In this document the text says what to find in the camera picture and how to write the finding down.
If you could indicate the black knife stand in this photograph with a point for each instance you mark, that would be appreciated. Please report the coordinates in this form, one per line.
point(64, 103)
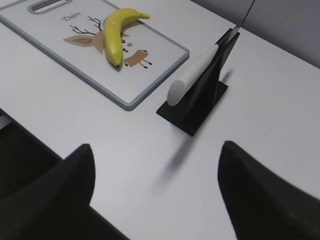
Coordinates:
point(190, 113)

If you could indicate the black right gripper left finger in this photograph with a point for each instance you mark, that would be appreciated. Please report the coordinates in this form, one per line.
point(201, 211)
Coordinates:
point(56, 205)

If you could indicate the white grey-rimmed cutting board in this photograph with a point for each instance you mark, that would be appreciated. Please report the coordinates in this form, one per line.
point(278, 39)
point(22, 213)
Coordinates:
point(72, 34)

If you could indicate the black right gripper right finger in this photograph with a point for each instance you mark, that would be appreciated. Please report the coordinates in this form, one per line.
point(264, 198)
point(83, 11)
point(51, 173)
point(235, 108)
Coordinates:
point(261, 205)

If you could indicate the white-handled kitchen knife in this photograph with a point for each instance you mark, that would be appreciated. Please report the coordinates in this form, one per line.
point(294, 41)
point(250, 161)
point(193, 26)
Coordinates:
point(188, 78)

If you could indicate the yellow plastic banana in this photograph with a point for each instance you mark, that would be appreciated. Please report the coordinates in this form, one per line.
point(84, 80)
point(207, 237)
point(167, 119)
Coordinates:
point(112, 32)

